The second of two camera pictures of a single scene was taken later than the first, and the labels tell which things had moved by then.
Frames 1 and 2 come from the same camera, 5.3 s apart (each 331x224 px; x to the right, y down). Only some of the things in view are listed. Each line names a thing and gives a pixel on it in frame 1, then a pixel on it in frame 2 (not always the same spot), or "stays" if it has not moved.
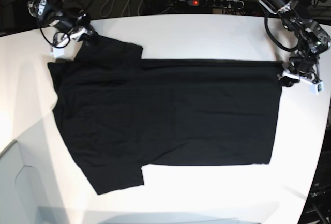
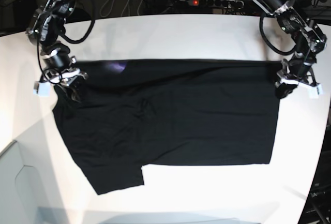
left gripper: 84,31 -> 66,77
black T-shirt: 116,113 stays
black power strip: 215,2 stays
